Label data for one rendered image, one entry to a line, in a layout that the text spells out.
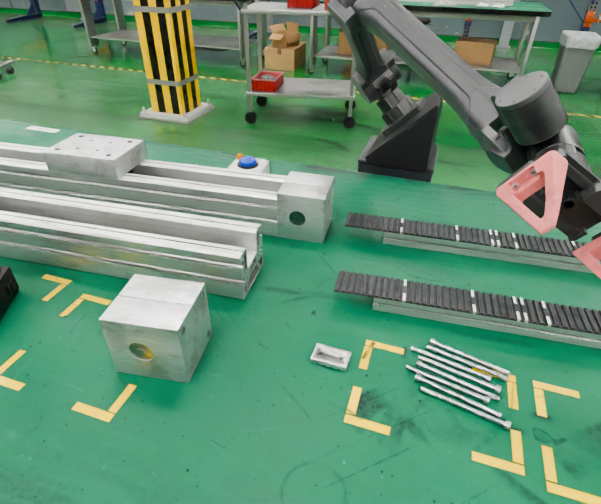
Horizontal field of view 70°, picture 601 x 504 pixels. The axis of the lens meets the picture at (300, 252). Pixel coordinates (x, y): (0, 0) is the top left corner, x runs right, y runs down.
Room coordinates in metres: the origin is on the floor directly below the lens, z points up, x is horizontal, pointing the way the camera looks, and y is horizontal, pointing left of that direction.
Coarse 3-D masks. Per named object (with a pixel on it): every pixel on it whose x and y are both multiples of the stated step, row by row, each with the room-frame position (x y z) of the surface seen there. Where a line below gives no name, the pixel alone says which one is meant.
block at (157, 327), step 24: (144, 288) 0.43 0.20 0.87; (168, 288) 0.43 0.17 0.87; (192, 288) 0.43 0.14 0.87; (120, 312) 0.38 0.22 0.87; (144, 312) 0.38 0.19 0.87; (168, 312) 0.38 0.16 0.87; (192, 312) 0.39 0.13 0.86; (120, 336) 0.37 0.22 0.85; (144, 336) 0.36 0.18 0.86; (168, 336) 0.36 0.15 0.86; (192, 336) 0.38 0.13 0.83; (120, 360) 0.37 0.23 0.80; (144, 360) 0.36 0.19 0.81; (168, 360) 0.36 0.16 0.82; (192, 360) 0.37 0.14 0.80
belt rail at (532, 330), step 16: (384, 304) 0.50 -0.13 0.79; (400, 304) 0.49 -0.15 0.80; (448, 320) 0.47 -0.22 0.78; (464, 320) 0.47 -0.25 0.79; (480, 320) 0.47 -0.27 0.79; (496, 320) 0.46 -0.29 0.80; (544, 336) 0.44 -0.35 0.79; (560, 336) 0.44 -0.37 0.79; (576, 336) 0.44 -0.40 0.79; (592, 336) 0.43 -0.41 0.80
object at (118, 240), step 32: (0, 192) 0.71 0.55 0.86; (32, 192) 0.71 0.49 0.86; (0, 224) 0.61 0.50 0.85; (32, 224) 0.60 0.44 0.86; (64, 224) 0.60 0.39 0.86; (96, 224) 0.65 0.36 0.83; (128, 224) 0.64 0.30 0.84; (160, 224) 0.62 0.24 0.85; (192, 224) 0.61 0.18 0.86; (224, 224) 0.61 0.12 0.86; (256, 224) 0.61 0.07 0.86; (32, 256) 0.60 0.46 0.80; (64, 256) 0.59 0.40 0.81; (96, 256) 0.57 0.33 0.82; (128, 256) 0.56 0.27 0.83; (160, 256) 0.54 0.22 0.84; (192, 256) 0.53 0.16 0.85; (224, 256) 0.52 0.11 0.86; (256, 256) 0.58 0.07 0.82; (224, 288) 0.52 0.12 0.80
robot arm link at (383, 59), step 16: (352, 0) 0.82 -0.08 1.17; (368, 32) 1.00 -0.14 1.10; (352, 48) 1.05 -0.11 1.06; (368, 48) 1.02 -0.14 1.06; (384, 48) 1.14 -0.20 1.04; (368, 64) 1.06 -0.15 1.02; (384, 64) 1.10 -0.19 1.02; (352, 80) 1.15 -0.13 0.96; (368, 80) 1.09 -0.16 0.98; (368, 96) 1.11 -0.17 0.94
